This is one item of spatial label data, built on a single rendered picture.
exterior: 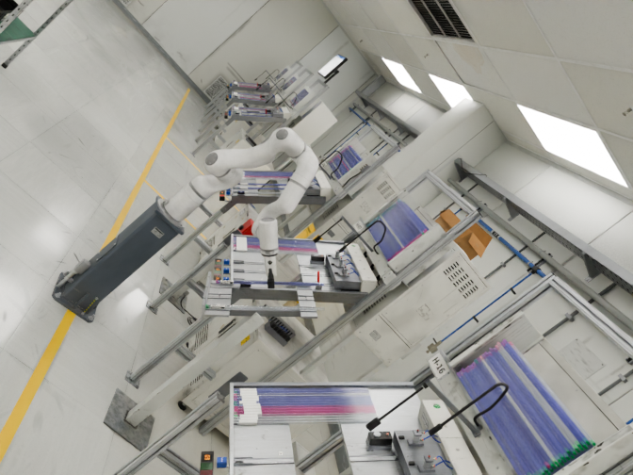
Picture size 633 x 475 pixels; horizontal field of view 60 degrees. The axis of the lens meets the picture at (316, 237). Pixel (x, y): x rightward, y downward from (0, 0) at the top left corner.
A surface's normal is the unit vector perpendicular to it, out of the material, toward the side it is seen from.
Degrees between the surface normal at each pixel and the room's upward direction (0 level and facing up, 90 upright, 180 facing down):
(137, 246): 90
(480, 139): 90
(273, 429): 44
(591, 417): 90
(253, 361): 90
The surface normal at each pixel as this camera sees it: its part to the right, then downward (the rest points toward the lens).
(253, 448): 0.11, -0.92
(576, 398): -0.63, -0.68
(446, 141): 0.14, 0.39
